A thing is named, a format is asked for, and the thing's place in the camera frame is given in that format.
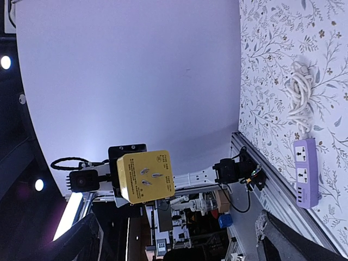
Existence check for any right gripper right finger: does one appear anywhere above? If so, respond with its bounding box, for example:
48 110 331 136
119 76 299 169
255 210 346 261

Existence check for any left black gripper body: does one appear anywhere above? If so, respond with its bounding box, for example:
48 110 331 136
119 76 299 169
108 143 147 199

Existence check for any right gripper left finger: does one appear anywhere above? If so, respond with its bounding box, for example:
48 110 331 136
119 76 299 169
29 213 101 260

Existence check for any yellow cube socket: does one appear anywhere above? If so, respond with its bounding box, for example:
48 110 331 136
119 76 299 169
117 150 175 204

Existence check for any purple power strip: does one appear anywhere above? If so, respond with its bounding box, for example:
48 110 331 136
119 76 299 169
294 138 319 209

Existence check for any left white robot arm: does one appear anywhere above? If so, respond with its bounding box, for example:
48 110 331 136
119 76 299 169
108 144 233 204

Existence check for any white light strip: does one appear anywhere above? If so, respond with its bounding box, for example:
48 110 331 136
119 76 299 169
53 192 83 241

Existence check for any blue cube in background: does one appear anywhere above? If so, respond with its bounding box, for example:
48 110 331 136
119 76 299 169
218 214 233 229

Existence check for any left black camera cable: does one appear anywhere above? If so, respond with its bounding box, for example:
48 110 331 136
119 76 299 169
50 157 92 171

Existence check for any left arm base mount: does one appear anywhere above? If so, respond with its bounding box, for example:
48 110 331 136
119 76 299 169
232 146 267 191

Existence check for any white cord of purple strip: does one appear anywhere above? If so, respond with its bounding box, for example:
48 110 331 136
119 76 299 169
284 55 316 136

